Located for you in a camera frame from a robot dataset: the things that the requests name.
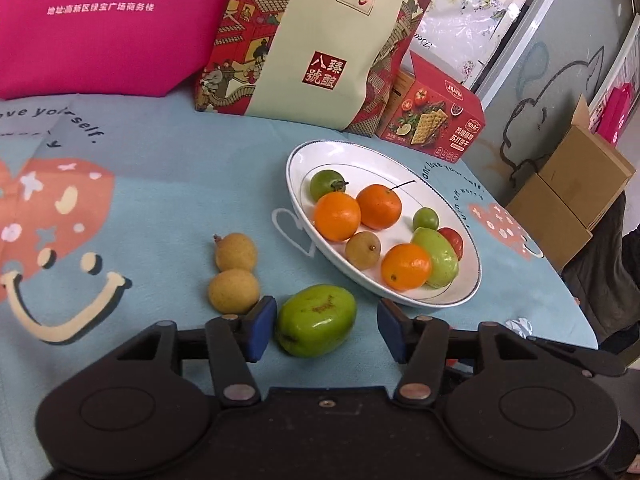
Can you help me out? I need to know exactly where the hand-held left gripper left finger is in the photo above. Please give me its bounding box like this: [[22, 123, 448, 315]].
[[115, 295, 278, 408]]

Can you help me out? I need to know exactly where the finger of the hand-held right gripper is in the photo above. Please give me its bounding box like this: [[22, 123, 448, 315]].
[[527, 337, 627, 379]]

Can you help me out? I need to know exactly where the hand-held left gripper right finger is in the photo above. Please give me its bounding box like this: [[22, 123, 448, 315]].
[[376, 298, 536, 408]]

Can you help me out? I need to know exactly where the tan longan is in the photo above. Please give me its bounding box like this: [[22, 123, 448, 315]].
[[214, 232, 258, 272], [208, 268, 261, 314], [345, 231, 382, 270]]

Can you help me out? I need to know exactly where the large green jujube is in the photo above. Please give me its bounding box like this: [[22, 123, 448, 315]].
[[411, 227, 460, 289], [274, 284, 358, 358]]

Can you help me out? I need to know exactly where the orange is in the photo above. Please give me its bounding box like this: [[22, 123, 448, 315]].
[[314, 192, 362, 242], [356, 184, 403, 231], [381, 243, 433, 291]]

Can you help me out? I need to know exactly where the white plate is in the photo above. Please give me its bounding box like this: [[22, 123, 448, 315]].
[[285, 140, 482, 308]]

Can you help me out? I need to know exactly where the red tomato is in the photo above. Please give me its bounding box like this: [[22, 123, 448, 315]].
[[438, 227, 464, 261]]

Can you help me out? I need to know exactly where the small green round fruit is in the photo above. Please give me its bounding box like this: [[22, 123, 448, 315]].
[[309, 170, 348, 202], [413, 207, 440, 231]]

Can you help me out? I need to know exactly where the dark cloth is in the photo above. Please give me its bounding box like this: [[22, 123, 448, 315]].
[[560, 192, 640, 357]]

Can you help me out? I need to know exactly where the cardboard box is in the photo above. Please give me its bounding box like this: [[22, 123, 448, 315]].
[[537, 94, 637, 232], [505, 172, 594, 272]]

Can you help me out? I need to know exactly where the light blue printed tablecloth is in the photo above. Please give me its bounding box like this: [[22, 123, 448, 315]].
[[0, 94, 601, 480]]

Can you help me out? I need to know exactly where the red cracker box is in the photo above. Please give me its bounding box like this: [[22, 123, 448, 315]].
[[375, 50, 485, 157]]

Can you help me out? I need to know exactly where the small pink bag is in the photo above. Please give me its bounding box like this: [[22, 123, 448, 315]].
[[590, 84, 637, 146]]

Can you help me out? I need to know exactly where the red printed gift bag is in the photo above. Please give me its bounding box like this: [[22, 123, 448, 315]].
[[194, 0, 426, 138]]

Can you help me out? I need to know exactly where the white floral bag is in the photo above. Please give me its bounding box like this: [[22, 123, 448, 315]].
[[400, 0, 532, 92]]

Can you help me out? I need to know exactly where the pink tote bag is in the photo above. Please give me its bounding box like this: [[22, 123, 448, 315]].
[[0, 0, 242, 101]]

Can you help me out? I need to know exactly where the white door frame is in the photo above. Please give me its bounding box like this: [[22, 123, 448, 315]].
[[475, 0, 581, 98]]

